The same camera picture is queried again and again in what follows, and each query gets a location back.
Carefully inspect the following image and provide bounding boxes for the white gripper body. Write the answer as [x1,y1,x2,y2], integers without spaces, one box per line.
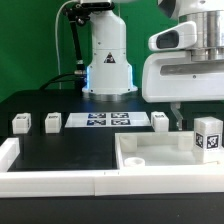
[142,21,224,102]

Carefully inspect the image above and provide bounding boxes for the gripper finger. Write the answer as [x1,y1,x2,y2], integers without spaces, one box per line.
[170,102,183,130]

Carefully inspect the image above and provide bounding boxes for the white square tabletop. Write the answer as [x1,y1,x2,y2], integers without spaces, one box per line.
[115,131,224,169]

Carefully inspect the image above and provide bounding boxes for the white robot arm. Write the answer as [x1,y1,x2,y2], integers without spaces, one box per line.
[80,0,224,104]

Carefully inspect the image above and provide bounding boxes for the white marker tag sheet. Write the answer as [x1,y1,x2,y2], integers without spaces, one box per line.
[65,112,151,128]

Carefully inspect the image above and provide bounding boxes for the white U-shaped obstacle fence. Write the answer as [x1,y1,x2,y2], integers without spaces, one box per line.
[0,138,224,198]

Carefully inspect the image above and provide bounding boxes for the black camera on mount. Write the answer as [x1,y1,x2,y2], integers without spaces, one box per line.
[80,0,112,9]

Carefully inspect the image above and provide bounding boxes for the white cable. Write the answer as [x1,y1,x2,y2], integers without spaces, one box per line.
[54,0,79,90]

